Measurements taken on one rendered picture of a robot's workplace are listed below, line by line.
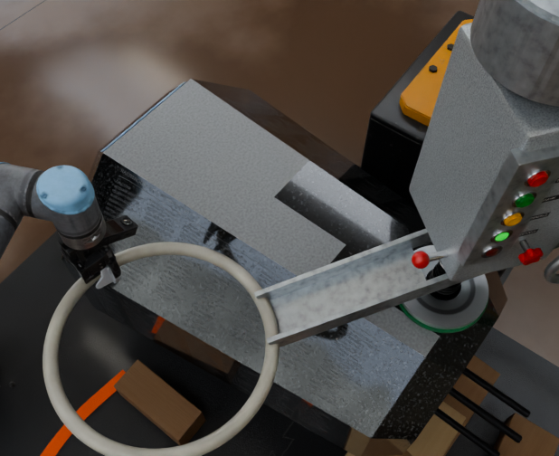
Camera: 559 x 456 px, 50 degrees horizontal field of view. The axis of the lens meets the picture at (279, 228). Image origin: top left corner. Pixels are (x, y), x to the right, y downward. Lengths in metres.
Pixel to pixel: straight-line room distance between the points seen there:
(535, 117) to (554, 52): 0.11
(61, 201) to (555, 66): 0.81
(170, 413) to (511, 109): 1.59
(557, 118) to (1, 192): 0.91
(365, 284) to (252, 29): 2.21
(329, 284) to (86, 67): 2.21
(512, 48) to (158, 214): 1.09
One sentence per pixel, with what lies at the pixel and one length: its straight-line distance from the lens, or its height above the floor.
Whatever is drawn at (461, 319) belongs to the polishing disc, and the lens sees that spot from 1.44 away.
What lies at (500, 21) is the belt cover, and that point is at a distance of 0.79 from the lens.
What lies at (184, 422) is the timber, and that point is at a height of 0.14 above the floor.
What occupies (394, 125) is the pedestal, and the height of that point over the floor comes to 0.74.
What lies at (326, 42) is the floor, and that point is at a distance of 3.26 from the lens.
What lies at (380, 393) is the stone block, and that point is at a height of 0.77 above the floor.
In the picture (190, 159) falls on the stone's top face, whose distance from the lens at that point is 1.67.
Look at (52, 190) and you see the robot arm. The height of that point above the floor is 1.29.
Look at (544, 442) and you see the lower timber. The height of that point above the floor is 0.11.
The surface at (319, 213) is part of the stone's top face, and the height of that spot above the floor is 0.87.
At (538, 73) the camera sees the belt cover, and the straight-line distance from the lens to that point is 0.79.
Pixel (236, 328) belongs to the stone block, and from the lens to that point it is 1.57.
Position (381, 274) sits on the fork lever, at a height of 1.00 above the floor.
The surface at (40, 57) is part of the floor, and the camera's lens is 3.40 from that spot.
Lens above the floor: 2.17
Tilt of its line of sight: 59 degrees down
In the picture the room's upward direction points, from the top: straight up
